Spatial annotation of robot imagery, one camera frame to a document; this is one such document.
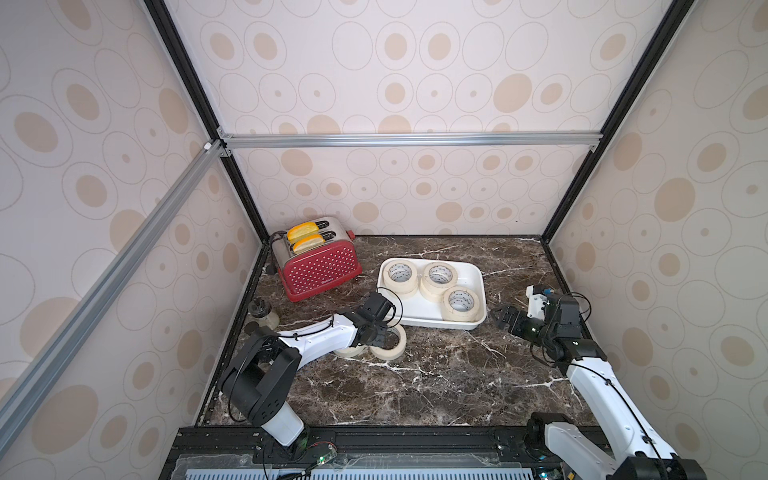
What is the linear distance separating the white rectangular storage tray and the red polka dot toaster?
0.43ft

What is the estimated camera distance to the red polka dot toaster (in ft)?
3.03

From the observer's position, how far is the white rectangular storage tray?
3.08 ft
